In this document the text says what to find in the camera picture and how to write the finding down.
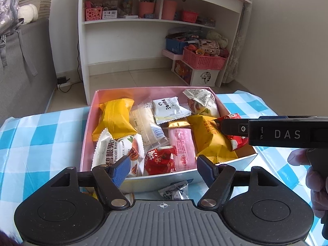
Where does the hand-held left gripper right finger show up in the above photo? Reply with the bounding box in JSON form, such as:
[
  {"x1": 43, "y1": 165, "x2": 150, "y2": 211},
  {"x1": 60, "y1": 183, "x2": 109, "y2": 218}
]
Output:
[{"x1": 196, "y1": 154, "x2": 280, "y2": 208}]

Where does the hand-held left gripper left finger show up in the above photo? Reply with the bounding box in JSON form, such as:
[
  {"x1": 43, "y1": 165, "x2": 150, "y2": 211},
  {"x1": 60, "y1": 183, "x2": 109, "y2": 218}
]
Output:
[{"x1": 49, "y1": 155, "x2": 132, "y2": 208}]

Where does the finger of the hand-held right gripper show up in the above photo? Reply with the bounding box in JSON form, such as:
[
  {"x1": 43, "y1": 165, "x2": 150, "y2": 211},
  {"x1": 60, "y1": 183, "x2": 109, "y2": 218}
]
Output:
[{"x1": 220, "y1": 118, "x2": 249, "y2": 137}]

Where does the red snack packet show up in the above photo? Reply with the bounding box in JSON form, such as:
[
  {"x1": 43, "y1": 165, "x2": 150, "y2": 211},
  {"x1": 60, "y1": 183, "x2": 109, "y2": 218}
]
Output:
[
  {"x1": 140, "y1": 146, "x2": 178, "y2": 177},
  {"x1": 213, "y1": 113, "x2": 249, "y2": 151}
]

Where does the white nut snack packet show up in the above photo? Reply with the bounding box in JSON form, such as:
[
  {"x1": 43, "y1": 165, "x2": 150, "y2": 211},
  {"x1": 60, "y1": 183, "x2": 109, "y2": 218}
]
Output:
[
  {"x1": 182, "y1": 88, "x2": 221, "y2": 118},
  {"x1": 91, "y1": 128, "x2": 144, "y2": 178}
]

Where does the pink snack packet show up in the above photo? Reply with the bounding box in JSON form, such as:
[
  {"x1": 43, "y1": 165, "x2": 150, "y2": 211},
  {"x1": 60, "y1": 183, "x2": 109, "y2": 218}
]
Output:
[{"x1": 168, "y1": 127, "x2": 197, "y2": 172}]

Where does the clear pale biscuit packet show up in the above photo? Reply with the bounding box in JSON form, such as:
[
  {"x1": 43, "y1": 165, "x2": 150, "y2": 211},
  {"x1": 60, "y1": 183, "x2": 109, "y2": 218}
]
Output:
[{"x1": 129, "y1": 103, "x2": 171, "y2": 153}]

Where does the yellow snack packet black text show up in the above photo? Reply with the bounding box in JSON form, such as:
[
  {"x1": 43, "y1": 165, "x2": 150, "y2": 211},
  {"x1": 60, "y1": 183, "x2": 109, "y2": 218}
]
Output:
[{"x1": 168, "y1": 120, "x2": 192, "y2": 129}]

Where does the silver box with pink lining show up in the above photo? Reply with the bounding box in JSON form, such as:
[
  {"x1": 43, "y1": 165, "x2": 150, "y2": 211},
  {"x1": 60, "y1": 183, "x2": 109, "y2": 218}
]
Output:
[{"x1": 80, "y1": 87, "x2": 258, "y2": 194}]

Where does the person's right hand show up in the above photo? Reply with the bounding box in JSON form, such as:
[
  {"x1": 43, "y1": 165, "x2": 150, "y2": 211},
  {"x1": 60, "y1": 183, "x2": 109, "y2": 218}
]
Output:
[{"x1": 287, "y1": 149, "x2": 328, "y2": 219}]

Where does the yellow snack packet with logo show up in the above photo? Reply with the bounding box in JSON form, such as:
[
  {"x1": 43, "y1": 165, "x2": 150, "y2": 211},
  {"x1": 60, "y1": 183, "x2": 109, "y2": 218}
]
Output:
[{"x1": 187, "y1": 115, "x2": 238, "y2": 164}]

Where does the small silver candy wrapper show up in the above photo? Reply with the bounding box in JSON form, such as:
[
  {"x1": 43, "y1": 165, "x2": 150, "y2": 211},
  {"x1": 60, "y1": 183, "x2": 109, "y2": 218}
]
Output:
[{"x1": 158, "y1": 181, "x2": 189, "y2": 201}]

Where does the plain yellow snack packet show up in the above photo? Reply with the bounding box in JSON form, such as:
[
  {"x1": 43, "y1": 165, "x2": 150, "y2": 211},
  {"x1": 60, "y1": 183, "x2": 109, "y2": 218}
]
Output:
[{"x1": 92, "y1": 99, "x2": 138, "y2": 142}]

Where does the white storage box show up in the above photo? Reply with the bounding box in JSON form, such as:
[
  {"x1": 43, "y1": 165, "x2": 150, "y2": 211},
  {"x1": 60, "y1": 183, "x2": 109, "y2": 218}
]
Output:
[{"x1": 171, "y1": 59, "x2": 220, "y2": 87}]

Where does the white packet with yellow edge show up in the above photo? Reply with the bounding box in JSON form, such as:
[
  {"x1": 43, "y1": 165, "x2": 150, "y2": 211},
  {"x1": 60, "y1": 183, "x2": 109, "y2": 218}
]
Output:
[{"x1": 152, "y1": 96, "x2": 192, "y2": 125}]

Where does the large pink basket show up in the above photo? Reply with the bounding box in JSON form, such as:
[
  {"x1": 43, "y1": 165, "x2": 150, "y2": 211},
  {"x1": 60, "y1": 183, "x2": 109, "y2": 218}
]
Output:
[{"x1": 182, "y1": 47, "x2": 228, "y2": 71}]

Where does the blue checked tablecloth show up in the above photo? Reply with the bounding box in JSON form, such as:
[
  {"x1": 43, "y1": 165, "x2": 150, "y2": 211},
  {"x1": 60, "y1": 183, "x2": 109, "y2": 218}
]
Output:
[{"x1": 0, "y1": 90, "x2": 328, "y2": 246}]

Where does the cream plush toy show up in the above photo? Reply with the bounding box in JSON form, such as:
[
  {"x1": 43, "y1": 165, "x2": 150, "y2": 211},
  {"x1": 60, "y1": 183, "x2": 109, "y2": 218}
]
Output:
[{"x1": 206, "y1": 31, "x2": 228, "y2": 49}]

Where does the blue box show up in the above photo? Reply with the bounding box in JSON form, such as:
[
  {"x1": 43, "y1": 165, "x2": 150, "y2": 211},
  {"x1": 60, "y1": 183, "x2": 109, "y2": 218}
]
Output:
[{"x1": 165, "y1": 38, "x2": 191, "y2": 54}]

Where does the small red basket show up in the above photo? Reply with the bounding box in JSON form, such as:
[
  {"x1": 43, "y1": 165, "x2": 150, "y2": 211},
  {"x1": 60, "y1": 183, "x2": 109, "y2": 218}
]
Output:
[{"x1": 182, "y1": 10, "x2": 199, "y2": 23}]

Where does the white bookshelf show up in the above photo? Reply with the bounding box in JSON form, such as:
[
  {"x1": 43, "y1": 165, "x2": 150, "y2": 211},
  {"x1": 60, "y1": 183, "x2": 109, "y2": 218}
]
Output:
[{"x1": 78, "y1": 0, "x2": 253, "y2": 105}]

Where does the grey sofa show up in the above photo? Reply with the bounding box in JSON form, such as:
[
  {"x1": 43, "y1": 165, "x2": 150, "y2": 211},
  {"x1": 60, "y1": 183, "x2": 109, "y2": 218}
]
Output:
[{"x1": 0, "y1": 18, "x2": 57, "y2": 131}]

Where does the pink holed basket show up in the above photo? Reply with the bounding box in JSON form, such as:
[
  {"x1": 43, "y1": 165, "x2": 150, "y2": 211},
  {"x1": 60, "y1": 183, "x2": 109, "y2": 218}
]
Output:
[{"x1": 85, "y1": 6, "x2": 103, "y2": 22}]

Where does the patterned jar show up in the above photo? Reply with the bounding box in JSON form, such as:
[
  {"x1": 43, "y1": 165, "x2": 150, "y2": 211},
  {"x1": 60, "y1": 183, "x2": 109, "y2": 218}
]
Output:
[{"x1": 120, "y1": 0, "x2": 134, "y2": 16}]

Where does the white plush toy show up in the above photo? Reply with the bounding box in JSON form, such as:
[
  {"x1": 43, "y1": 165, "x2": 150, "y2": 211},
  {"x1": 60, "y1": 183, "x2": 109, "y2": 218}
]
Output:
[{"x1": 17, "y1": 4, "x2": 39, "y2": 25}]

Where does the grey backpack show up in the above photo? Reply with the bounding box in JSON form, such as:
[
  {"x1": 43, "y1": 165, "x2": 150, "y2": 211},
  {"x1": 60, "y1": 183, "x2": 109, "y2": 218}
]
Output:
[{"x1": 0, "y1": 0, "x2": 38, "y2": 76}]

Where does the black power cable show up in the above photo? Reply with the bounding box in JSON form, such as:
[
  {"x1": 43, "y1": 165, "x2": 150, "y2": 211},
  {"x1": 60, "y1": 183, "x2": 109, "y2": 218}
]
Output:
[{"x1": 58, "y1": 38, "x2": 82, "y2": 93}]

